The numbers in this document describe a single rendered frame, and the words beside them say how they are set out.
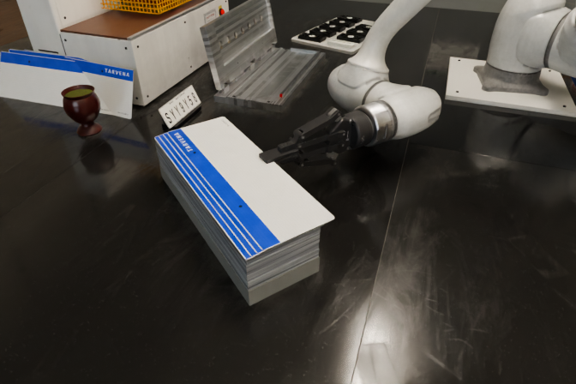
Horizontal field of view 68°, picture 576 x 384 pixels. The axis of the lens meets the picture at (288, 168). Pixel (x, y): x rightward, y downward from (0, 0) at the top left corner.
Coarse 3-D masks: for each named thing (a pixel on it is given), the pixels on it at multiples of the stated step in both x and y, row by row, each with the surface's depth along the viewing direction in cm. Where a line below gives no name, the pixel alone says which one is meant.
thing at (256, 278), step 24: (168, 168) 85; (192, 192) 74; (192, 216) 79; (216, 216) 67; (216, 240) 70; (312, 240) 66; (240, 264) 63; (264, 264) 62; (288, 264) 66; (312, 264) 69; (240, 288) 66; (264, 288) 65
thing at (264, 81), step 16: (272, 48) 151; (256, 64) 142; (272, 64) 142; (288, 64) 142; (304, 64) 142; (320, 64) 147; (240, 80) 131; (256, 80) 131; (272, 80) 131; (288, 80) 131; (304, 80) 133; (224, 96) 122; (240, 96) 121; (256, 96) 122; (272, 96) 122; (288, 96) 121
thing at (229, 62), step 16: (256, 0) 138; (224, 16) 120; (240, 16) 131; (256, 16) 141; (272, 16) 150; (208, 32) 113; (224, 32) 123; (240, 32) 131; (256, 32) 141; (272, 32) 150; (208, 48) 115; (224, 48) 123; (240, 48) 132; (256, 48) 139; (224, 64) 122; (240, 64) 130; (224, 80) 121
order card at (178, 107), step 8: (192, 88) 118; (176, 96) 112; (184, 96) 115; (192, 96) 117; (168, 104) 109; (176, 104) 111; (184, 104) 114; (192, 104) 117; (160, 112) 106; (168, 112) 108; (176, 112) 111; (184, 112) 114; (168, 120) 108; (176, 120) 110
